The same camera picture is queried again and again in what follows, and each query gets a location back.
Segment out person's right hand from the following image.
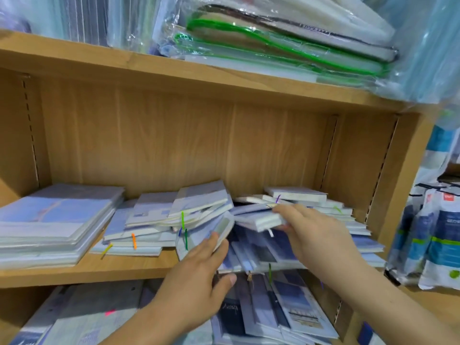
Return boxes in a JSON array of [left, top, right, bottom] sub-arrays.
[[272, 204, 364, 285]]

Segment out person's left hand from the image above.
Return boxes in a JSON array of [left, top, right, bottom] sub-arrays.
[[147, 232, 237, 331]]

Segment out row of patterned notebooks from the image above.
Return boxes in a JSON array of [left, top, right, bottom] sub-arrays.
[[11, 269, 340, 345]]

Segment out pile of small notebooks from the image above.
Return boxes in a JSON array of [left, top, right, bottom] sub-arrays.
[[90, 179, 387, 274]]

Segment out stack of large blue notebooks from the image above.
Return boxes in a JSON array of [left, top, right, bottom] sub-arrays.
[[0, 184, 126, 269]]

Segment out wooden shelf unit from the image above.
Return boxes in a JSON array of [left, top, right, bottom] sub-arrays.
[[0, 28, 439, 345]]

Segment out person's right forearm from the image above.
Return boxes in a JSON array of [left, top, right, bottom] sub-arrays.
[[338, 255, 460, 345]]

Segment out stack of green edged packets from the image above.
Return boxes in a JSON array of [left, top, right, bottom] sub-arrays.
[[154, 0, 400, 89]]

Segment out light blue plastic bag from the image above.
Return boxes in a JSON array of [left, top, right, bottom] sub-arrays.
[[367, 0, 460, 105]]

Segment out row of plastic wrapped folders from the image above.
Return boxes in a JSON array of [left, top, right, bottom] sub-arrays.
[[0, 0, 177, 55]]

